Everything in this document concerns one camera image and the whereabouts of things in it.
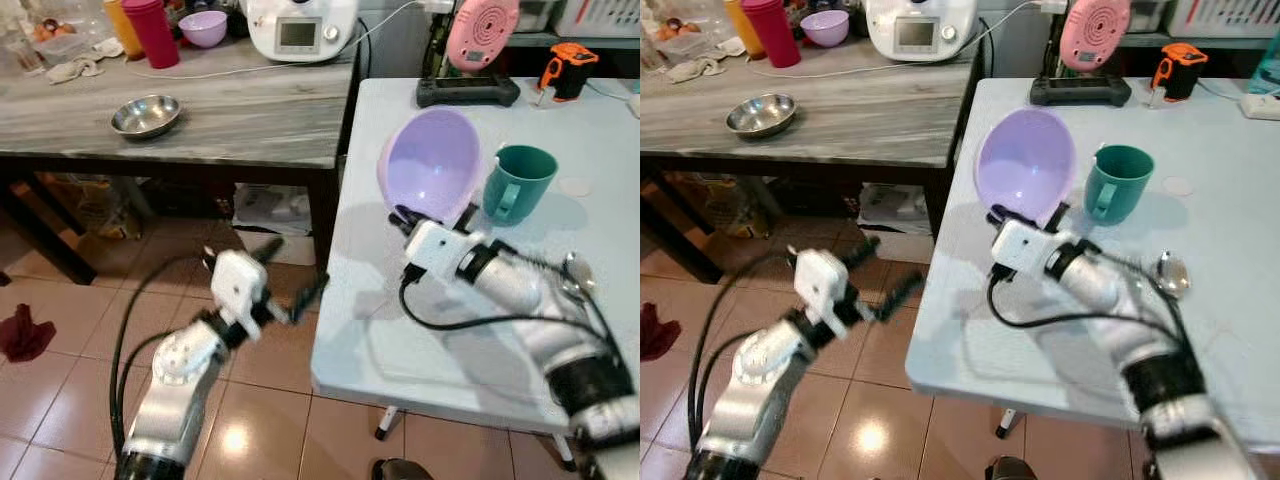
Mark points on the stainless steel bowl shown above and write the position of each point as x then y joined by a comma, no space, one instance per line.
146,116
762,115

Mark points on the white folding table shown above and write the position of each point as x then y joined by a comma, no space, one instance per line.
470,350
1230,250

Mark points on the white box under table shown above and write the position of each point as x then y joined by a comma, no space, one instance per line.
272,215
895,208

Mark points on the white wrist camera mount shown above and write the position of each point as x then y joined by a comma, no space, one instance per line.
237,285
440,248
818,285
1022,248

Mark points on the dark robot foot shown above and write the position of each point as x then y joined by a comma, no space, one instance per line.
1012,470
400,470

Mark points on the large lilac plastic bowl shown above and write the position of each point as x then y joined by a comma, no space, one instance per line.
430,160
1025,160

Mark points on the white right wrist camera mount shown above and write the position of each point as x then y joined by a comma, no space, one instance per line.
1022,248
440,248

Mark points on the magenta plastic tumbler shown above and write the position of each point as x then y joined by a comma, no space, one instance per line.
153,35
775,35

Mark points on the white power strip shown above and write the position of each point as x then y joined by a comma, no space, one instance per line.
1262,106

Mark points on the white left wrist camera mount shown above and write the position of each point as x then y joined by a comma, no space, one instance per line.
818,285
237,285

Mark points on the white kitchen appliance with display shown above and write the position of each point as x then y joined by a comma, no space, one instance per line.
300,35
918,35

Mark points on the orange and black tool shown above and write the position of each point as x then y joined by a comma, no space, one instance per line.
570,68
1180,68

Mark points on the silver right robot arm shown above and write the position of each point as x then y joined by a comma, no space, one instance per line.
1140,320
540,320

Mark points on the metal spoon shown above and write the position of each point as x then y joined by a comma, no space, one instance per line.
1173,275
578,275

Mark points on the grey wood table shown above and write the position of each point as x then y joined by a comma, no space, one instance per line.
250,120
870,120

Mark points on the white round coaster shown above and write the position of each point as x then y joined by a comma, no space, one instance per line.
1179,186
575,187

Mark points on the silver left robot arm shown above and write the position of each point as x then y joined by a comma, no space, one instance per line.
755,390
180,390

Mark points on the clear container with eggs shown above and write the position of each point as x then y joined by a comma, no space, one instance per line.
62,38
682,36

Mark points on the brown bag under table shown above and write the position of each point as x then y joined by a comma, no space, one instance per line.
725,205
95,205

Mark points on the white crumpled cloth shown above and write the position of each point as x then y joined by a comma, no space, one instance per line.
75,70
695,70

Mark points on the small lilac bowl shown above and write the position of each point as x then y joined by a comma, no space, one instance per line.
204,30
825,30

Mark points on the white plastic basket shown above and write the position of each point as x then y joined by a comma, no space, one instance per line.
600,18
1225,18

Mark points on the dark red cloth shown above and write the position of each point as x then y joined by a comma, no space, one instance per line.
25,335
655,335

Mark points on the teal plastic mug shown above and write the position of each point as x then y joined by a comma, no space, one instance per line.
525,185
1122,185

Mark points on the orange plastic cup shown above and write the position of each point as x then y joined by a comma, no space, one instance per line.
738,25
118,25

